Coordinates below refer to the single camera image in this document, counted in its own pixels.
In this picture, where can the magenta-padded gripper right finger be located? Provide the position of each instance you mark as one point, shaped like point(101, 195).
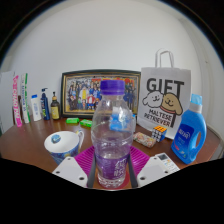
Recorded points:
point(151, 170)

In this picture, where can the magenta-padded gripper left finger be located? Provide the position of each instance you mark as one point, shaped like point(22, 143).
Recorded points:
point(70, 168)

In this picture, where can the clear purple-capped water bottle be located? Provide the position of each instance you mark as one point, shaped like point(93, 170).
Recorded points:
point(111, 143)

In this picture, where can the white remote control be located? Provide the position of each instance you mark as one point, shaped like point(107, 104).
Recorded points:
point(168, 161)

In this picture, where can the blue painted ceramic mug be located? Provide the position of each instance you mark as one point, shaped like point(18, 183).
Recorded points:
point(63, 143)

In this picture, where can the round red coaster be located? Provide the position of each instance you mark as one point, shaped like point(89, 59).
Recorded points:
point(126, 183)

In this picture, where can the patterned snack packet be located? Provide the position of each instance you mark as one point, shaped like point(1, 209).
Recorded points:
point(145, 140)

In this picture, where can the colourful puzzle cube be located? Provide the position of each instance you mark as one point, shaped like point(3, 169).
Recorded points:
point(159, 133)

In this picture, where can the small green packet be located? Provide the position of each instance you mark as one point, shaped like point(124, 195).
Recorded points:
point(86, 123)
point(72, 120)

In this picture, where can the blue detergent bottle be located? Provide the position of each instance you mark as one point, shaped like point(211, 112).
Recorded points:
point(188, 136)

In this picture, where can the blue tissue pack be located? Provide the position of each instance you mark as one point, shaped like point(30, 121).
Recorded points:
point(134, 118)

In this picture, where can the amber pump bottle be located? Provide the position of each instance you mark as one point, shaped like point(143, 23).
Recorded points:
point(55, 109)

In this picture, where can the dark blue pump bottle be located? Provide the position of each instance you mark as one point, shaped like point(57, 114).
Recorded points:
point(45, 106)

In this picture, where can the white blue-capped lotion bottle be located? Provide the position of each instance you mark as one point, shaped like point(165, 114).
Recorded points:
point(36, 109)

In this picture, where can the framed group photo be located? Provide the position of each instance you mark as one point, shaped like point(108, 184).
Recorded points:
point(80, 93)

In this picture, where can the white paper gift bag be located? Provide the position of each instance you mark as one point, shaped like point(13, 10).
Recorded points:
point(165, 93)

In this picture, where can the green white shuttlecock tube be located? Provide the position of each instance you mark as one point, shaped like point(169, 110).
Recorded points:
point(25, 100)

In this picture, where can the pink shuttlecock tube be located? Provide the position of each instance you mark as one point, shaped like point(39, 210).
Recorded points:
point(16, 100)

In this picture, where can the white flat board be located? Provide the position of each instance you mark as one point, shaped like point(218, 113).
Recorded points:
point(6, 100)

